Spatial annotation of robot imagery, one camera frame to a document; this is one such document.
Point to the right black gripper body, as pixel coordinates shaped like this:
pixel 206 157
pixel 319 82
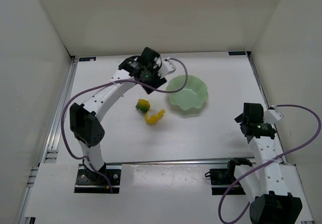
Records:
pixel 248 132

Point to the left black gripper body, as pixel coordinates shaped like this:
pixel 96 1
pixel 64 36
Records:
pixel 154 83

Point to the green yellow fake mango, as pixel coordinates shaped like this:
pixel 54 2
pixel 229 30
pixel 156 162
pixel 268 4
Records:
pixel 143 105

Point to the peeled yellow fake lemon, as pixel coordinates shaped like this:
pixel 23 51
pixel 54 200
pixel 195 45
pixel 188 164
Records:
pixel 152 117

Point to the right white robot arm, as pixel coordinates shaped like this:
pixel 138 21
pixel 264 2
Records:
pixel 270 199

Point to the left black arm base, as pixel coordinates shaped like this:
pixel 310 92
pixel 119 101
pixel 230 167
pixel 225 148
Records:
pixel 87 182

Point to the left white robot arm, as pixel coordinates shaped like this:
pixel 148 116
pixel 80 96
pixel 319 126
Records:
pixel 85 119

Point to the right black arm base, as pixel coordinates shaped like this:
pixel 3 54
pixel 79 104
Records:
pixel 220 179

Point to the green wavy fruit bowl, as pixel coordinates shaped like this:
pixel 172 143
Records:
pixel 193 95

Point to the left blue corner label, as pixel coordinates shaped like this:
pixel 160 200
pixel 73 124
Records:
pixel 85 59

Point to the blue corner label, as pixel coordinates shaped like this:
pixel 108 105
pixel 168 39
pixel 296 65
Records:
pixel 236 53
pixel 85 59

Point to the right blue corner label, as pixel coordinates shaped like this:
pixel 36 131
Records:
pixel 236 53

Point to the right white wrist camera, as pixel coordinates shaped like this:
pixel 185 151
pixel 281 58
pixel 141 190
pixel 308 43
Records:
pixel 272 116

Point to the front aluminium rail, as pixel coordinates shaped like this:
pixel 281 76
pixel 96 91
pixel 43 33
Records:
pixel 171 162

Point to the aluminium rail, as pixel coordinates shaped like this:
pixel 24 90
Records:
pixel 51 144
pixel 260 86
pixel 171 162

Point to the right aluminium rail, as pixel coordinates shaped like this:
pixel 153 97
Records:
pixel 260 86

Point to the left aluminium rail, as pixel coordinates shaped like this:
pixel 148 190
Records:
pixel 51 144

